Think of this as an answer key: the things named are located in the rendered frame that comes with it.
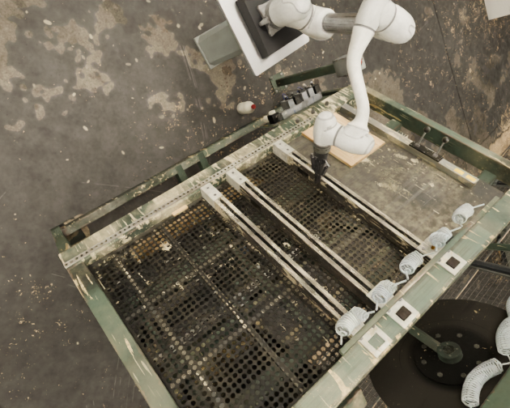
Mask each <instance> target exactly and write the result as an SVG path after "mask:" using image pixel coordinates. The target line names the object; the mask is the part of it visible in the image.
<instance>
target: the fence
mask: <svg viewBox="0 0 510 408"><path fill-rule="evenodd" d="M340 112H342V113H345V114H346V115H347V116H349V117H351V118H353V119H355V116H356V113H357V109H355V108H353V107H351V106H350V105H349V104H344V105H342V106H341V109H340ZM368 128H369V129H371V130H373V131H375V132H377V133H378V134H380V135H381V136H383V137H385V138H387V139H388V140H390V141H391V142H394V143H395V144H397V145H398V146H400V147H402V148H404V149H405V150H407V151H409V152H410V153H412V154H413V155H416V156H418V157H419V158H420V159H422V160H424V161H426V162H427V163H429V164H430V165H432V166H434V167H436V168H438V169H439V170H440V171H442V172H444V173H446V174H448V175H450V176H451V177H453V178H454V179H456V180H458V181H460V182H461V183H463V184H464V185H467V186H468V187H470V188H471V189H472V188H473V187H474V186H475V185H476V184H477V183H478V180H479V179H478V178H477V177H475V176H472V175H470V174H469V173H468V172H465V171H464V170H462V169H460V168H459V167H457V166H455V165H453V164H451V163H449V162H448V161H447V160H445V159H442V160H441V161H440V162H439V163H438V162H436V161H435V160H433V159H431V158H430V157H428V156H426V155H424V154H423V153H421V152H419V151H417V150H415V149H414V148H413V147H410V146H409V144H410V143H411V142H413V141H411V140H409V139H408V138H406V137H404V136H402V135H400V134H399V133H397V132H395V131H394V130H391V129H390V128H389V127H387V126H385V125H383V124H381V123H380V122H378V121H376V120H374V119H372V118H371V117H369V118H368ZM456 168H458V169H460V170H462V171H463V172H464V174H462V175H461V174H460V173H458V172H455V171H454V169H456ZM467 175H470V176H472V177H473V178H475V179H477V180H476V181H475V182H473V181H471V180H470V179H468V178H466V176H467Z"/></svg>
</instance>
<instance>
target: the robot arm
mask: <svg viewBox="0 0 510 408"><path fill-rule="evenodd" d="M257 10H258V11H259V13H260V14H261V17H262V21H261V22H260V23H259V25H260V26H263V25H266V28H267V30H268V33H269V36H273V35H274V34H275V33H276V32H277V31H279V30H280V29H282V28H284V27H285V26H286V27H289V28H294V29H297V30H299V31H300V32H302V33H303V34H305V35H306V36H309V37H311V38H313V39H315V40H328V39H329V38H330V37H331V36H332V35H333V34H334V33H344V34H352V35H351V42H350V45H349V49H348V53H347V58H346V67H347V72H348V76H349V79H350V82H351V87H352V91H353V93H354V97H355V102H356V105H357V113H356V116H355V119H354V120H353V121H351V122H349V123H348V124H347V125H346V126H343V125H340V124H339V123H338V122H337V120H336V117H335V116H334V114H333V113H332V112H329V111H324V112H321V113H320V114H319V115H318V116H317V118H316V120H315V122H314V126H313V132H312V136H313V146H312V148H313V150H314V152H313V153H312V154H311V155H310V158H311V164H312V170H313V171H314V172H315V174H314V176H315V181H314V183H316V184H317V183H318V182H320V179H321V177H322V176H324V175H325V174H326V172H327V170H328V168H329V166H331V165H330V164H328V163H327V161H328V160H327V158H328V155H329V152H330V149H331V146H335V147H337V148H339V149H341V150H343V151H346V152H349V153H351V154H356V155H366V154H368V153H370V151H371V150H372V148H373V147H374V145H375V140H374V138H373V137H372V136H371V135H370V134H369V133H368V132H369V129H368V118H369V102H368V95H367V92H366V88H365V84H364V80H363V74H362V70H361V57H362V55H363V52H364V50H365V49H366V48H367V46H368V43H369V42H370V40H371V39H372V38H373V37H374V38H376V39H379V40H384V41H387V42H392V43H394V44H403V43H406V42H407V41H408V40H410V39H411V37H412V36H413V35H414V32H415V23H414V20H413V18H412V16H411V15H410V14H409V13H408V12H407V11H405V10H404V9H403V8H402V7H400V6H399V5H396V4H394V3H393V2H392V1H391V0H363V2H362V4H361V6H360V8H359V11H358V13H335V12H334V11H333V10H331V9H329V8H324V7H321V6H315V5H313V4H312V3H311V1H310V0H269V1H268V2H266V3H264V4H262V5H259V6H257ZM324 164H325V167H324ZM323 168H324V169H323Z"/></svg>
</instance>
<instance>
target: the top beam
mask: <svg viewBox="0 0 510 408"><path fill-rule="evenodd" d="M509 223H510V190H509V191H508V192H507V193H506V194H505V195H504V196H503V197H502V198H501V199H500V200H499V201H498V202H497V203H496V204H495V205H494V206H493V207H492V208H491V209H490V210H489V211H488V212H487V213H486V214H485V215H484V216H483V217H482V218H481V219H480V220H479V221H478V222H477V223H476V224H475V225H474V226H473V227H472V228H471V229H470V230H469V231H468V232H467V233H466V234H465V235H464V236H463V237H462V238H461V239H460V240H459V241H458V242H457V243H456V244H455V245H454V246H453V247H452V248H451V249H450V250H451V251H452V252H454V253H455V254H456V255H458V256H459V257H461V258H462V259H464V260H465V261H467V263H466V264H465V265H464V266H463V267H462V268H461V269H460V270H459V271H458V273H457V274H456V275H455V276H454V275H452V274H450V273H449V272H448V271H447V270H446V269H444V268H443V267H442V266H440V265H439V264H437V263H436V264H435V265H434V266H433V267H432V268H431V269H430V270H429V271H428V272H427V273H426V274H425V275H424V276H423V277H422V278H421V279H420V280H419V281H418V282H417V283H416V284H415V285H414V286H413V287H412V288H411V289H410V290H409V291H408V292H407V293H406V294H405V295H404V296H403V297H402V298H403V299H404V300H405V301H406V302H407V303H408V304H410V305H411V306H412V307H413V308H415V309H416V310H417V311H418V312H419V314H418V315H417V316H416V318H415V319H414V320H413V321H412V322H411V323H410V324H409V325H408V326H407V327H406V328H405V329H403V328H402V327H401V326H400V325H399V324H398V323H397V322H396V321H394V320H393V319H392V318H391V317H390V316H389V315H388V314H385V315H384V316H383V317H382V318H381V319H380V320H379V321H378V322H377V323H376V324H375V325H376V326H377V327H378V328H380V329H381V330H382V331H383V332H384V333H385V334H387V335H388V336H389V337H390V338H391V339H392V340H393V341H392V342H391V343H390V344H389V345H388V347H387V348H386V349H385V350H384V351H383V352H382V353H381V354H380V355H379V356H378V357H377V358H375V357H374V356H373V355H372V354H371V353H370V352H369V351H368V350H367V349H366V348H365V347H364V346H363V345H362V344H361V343H360V342H359V341H358V342H357V343H356V344H355V345H354V346H353V347H352V348H351V349H350V350H349V351H348V352H347V353H346V354H345V355H344V356H342V357H341V358H340V359H339V360H338V361H337V362H336V363H335V364H334V365H333V366H332V367H331V368H330V369H329V370H328V371H327V372H326V373H325V374H324V375H323V376H322V377H321V378H320V379H319V380H318V381H317V382H316V383H315V384H314V385H313V386H312V387H311V388H310V389H309V390H308V391H307V392H306V393H305V394H304V395H303V396H302V397H301V398H300V399H299V400H298V401H297V402H296V403H295V404H294V405H293V406H292V407H291V408H337V407H338V406H339V405H340V404H341V403H342V401H343V400H344V399H345V398H346V397H347V396H348V395H349V394H350V393H351V392H352V391H353V389H354V388H355V387H356V386H357V385H358V384H359V383H360V382H361V381H362V380H363V379H364V378H365V376H366V375H367V374H368V373H369V372H370V371H371V370H372V369H373V368H374V367H375V366H376V365H377V364H378V363H379V362H380V361H381V360H382V359H383V358H384V357H385V356H386V355H387V354H388V353H389V351H390V350H391V349H392V348H393V347H394V346H395V345H396V344H397V343H398V342H399V341H400V340H401V338H402V337H403V336H404V335H405V334H406V333H407V332H408V331H409V330H410V329H411V328H412V326H413V325H414V324H415V323H416V322H417V321H418V320H419V319H420V318H421V317H422V316H423V315H424V313H425V312H426V311H427V310H428V309H429V308H430V307H431V306H432V305H433V304H434V303H435V302H436V301H437V300H438V299H439V298H440V297H441V296H442V295H443V294H444V293H445V292H446V291H447V290H448V288H449V287H450V286H451V285H452V284H453V283H454V282H455V281H456V280H457V279H458V278H459V277H460V275H461V274H462V273H463V272H464V271H465V270H466V269H467V268H468V267H469V266H470V265H471V263H472V262H473V261H474V260H475V259H476V258H477V257H478V256H479V255H480V254H481V253H482V252H483V250H484V249H485V248H486V247H487V246H488V245H489V244H490V243H491V242H492V241H493V240H494V239H495V238H496V237H497V236H498V235H499V234H500V233H501V232H502V231H503V230H504V229H505V228H506V227H507V225H508V224H509ZM384 342H385V341H384V340H383V339H382V338H381V337H380V336H379V335H378V334H374V335H373V337H372V338H371V339H370V340H369V341H368V343H369V344H371V345H372V346H373V347H374V348H375V349H376V350H378V349H379V347H380V346H381V345H382V344H383V343H384Z"/></svg>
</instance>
